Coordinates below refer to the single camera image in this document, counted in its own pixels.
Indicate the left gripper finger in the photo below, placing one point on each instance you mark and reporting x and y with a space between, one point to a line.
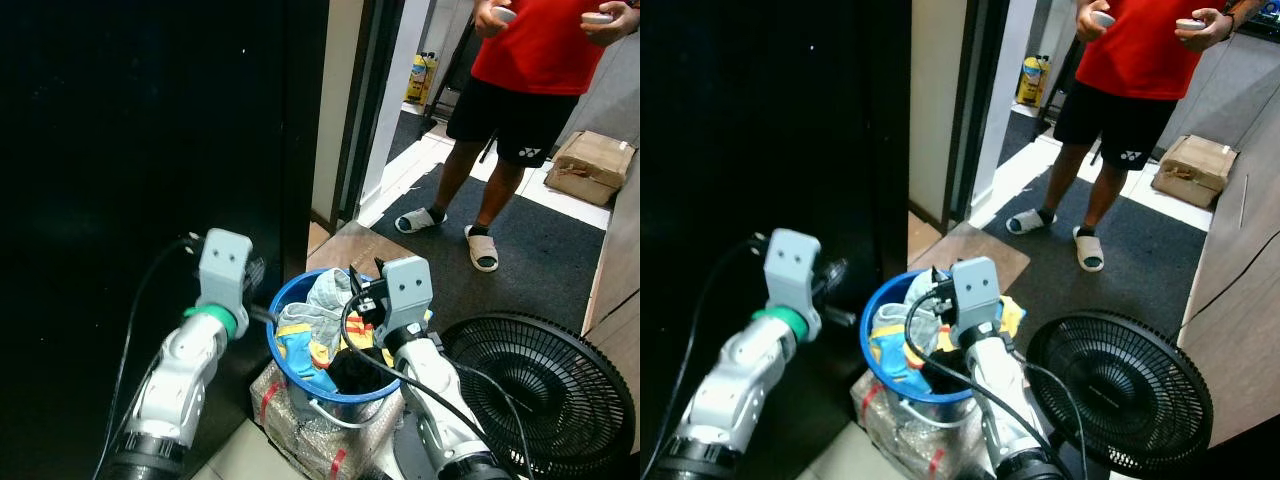
841 316
263 315

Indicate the white hand controller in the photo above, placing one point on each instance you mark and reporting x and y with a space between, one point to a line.
597 17
505 14
1191 23
1104 18

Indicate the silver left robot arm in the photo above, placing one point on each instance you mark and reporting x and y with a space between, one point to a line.
180 380
740 390

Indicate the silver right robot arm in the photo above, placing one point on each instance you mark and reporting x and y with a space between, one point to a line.
1000 400
440 420

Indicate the person's right hand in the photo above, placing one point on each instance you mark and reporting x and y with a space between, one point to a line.
1085 25
485 22

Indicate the person's left hand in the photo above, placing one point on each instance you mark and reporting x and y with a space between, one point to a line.
618 22
1215 28

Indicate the grey garment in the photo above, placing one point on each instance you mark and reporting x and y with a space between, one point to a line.
325 300
920 305

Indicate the blue laundry bucket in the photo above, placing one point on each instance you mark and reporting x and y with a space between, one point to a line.
876 362
284 300

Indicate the blue and yellow garment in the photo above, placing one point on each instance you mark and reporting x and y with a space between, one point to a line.
890 350
300 355

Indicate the brown door mat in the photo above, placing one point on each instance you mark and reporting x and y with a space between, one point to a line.
345 250
985 245

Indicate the yellow cloth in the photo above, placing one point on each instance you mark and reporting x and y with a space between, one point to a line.
1012 315
424 317

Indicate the black garment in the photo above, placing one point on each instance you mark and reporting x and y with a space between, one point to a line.
355 372
940 375

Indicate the white slipper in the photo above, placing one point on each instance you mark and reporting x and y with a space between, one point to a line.
1089 250
482 250
1028 222
420 221

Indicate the bubble wrapped package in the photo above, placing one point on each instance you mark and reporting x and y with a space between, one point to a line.
900 435
300 440

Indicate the dark grey carpet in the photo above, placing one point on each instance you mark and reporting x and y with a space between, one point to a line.
1140 285
540 290

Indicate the black cabinet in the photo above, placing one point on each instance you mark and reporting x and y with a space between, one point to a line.
760 120
120 120

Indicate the black floor fan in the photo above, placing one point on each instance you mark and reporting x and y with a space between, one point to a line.
1130 400
560 400

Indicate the yellow bottle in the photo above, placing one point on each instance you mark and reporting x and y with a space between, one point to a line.
1032 83
422 80

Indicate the brown cardboard box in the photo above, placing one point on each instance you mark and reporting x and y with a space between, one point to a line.
592 165
1197 168

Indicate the person in red shirt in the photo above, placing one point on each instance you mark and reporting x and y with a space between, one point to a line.
1140 55
540 55

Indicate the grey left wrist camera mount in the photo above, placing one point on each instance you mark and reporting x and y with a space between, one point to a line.
792 265
225 265

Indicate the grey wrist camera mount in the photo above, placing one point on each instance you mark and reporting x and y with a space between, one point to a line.
225 265
975 290
408 290
792 265

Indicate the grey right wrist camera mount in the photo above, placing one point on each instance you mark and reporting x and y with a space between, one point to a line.
408 290
975 290

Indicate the dark door frame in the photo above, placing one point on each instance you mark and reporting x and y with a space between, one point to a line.
365 110
975 110

